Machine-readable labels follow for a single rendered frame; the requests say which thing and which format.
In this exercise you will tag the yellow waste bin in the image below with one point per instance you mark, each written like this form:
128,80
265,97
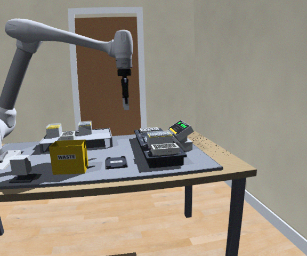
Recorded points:
67,157

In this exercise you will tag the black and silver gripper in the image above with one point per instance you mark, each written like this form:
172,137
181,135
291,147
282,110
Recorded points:
124,73

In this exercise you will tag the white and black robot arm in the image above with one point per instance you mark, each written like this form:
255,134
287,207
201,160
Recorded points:
30,35

